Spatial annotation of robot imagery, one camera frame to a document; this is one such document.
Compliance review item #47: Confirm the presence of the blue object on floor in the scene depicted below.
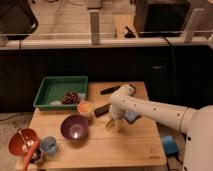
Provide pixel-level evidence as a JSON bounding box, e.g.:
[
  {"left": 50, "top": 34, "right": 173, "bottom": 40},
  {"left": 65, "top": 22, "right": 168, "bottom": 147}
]
[{"left": 161, "top": 136, "right": 179, "bottom": 156}]

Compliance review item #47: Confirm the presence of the small metal cup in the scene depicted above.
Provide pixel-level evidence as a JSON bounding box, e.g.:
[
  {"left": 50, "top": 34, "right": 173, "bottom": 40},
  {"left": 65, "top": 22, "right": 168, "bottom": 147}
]
[{"left": 30, "top": 149, "right": 44, "bottom": 165}]

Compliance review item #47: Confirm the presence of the bunch of dark grapes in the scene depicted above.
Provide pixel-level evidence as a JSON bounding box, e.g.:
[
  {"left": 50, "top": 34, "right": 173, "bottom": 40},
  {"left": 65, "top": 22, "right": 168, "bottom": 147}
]
[{"left": 62, "top": 92, "right": 80, "bottom": 104}]

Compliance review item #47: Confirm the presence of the red handled utensil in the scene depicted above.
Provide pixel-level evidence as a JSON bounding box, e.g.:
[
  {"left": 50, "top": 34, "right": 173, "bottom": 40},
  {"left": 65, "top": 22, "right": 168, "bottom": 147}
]
[{"left": 23, "top": 140, "right": 40, "bottom": 171}]

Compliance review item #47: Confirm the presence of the orange cup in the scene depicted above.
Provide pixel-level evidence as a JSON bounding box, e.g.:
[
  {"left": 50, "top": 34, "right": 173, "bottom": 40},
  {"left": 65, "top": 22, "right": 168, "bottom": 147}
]
[{"left": 77, "top": 101, "right": 93, "bottom": 118}]

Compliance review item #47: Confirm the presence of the purple bowl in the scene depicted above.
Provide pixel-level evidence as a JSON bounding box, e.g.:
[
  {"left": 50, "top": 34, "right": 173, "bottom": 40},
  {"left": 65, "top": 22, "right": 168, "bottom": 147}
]
[{"left": 60, "top": 115, "right": 89, "bottom": 140}]

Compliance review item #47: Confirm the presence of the yellow banana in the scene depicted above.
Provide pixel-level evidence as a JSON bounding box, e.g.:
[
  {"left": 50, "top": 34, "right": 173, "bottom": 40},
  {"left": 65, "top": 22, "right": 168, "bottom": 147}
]
[{"left": 105, "top": 120, "right": 114, "bottom": 131}]

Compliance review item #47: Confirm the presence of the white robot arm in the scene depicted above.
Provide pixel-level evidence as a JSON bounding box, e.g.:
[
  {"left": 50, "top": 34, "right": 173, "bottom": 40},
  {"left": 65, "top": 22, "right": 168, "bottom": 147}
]
[{"left": 109, "top": 84, "right": 213, "bottom": 171}]

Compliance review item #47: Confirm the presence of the black handled brush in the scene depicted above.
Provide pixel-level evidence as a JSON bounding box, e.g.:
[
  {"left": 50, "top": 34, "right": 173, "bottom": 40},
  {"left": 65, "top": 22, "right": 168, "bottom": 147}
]
[{"left": 100, "top": 84, "right": 136, "bottom": 96}]

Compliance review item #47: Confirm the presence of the light blue cup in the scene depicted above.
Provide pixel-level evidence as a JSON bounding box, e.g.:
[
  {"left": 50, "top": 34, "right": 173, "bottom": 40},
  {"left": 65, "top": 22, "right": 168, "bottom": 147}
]
[{"left": 40, "top": 136, "right": 58, "bottom": 154}]

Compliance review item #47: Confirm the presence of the dark brown block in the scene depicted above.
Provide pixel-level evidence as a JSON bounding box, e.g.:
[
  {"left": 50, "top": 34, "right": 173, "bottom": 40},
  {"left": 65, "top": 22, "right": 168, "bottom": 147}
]
[{"left": 94, "top": 103, "right": 110, "bottom": 117}]

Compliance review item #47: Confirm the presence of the red bowl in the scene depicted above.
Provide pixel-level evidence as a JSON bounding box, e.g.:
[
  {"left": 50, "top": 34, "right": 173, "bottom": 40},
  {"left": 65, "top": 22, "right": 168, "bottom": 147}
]
[{"left": 8, "top": 128, "right": 38, "bottom": 156}]

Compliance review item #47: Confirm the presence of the green plastic tray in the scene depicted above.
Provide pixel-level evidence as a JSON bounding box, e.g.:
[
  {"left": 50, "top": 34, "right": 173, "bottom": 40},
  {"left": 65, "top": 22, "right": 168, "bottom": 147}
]
[{"left": 33, "top": 76, "right": 88, "bottom": 110}]

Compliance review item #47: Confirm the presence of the blue sponge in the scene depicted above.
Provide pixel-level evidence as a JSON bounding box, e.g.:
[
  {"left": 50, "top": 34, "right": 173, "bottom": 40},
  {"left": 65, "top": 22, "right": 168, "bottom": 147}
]
[{"left": 125, "top": 111, "right": 140, "bottom": 124}]

